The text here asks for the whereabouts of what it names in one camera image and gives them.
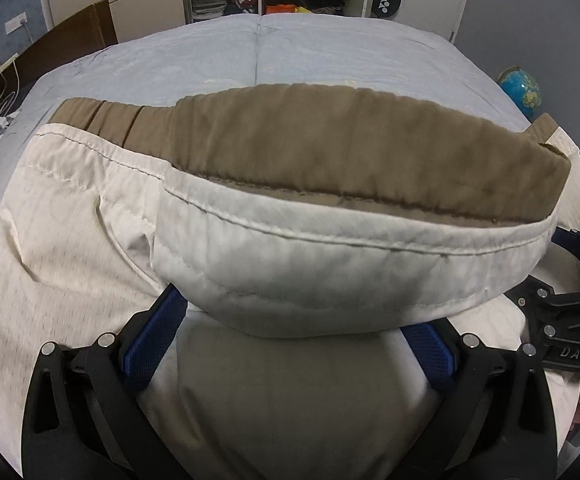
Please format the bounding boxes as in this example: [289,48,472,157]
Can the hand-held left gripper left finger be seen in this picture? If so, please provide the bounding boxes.
[22,285,191,480]

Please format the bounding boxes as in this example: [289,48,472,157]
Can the cream puffer jacket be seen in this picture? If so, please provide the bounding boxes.
[0,82,580,480]

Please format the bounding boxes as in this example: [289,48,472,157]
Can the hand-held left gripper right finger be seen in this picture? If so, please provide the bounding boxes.
[400,322,558,480]

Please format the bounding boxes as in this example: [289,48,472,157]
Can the brown wooden headboard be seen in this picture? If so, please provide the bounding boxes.
[0,0,118,111]

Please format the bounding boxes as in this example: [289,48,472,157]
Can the blue globe on stand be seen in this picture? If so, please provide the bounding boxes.
[497,66,542,121]

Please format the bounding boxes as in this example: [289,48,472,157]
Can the white charging cable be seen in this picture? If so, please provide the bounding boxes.
[0,57,23,121]

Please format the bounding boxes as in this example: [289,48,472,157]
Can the bed with grey-blue sheet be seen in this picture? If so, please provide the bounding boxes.
[0,10,536,271]

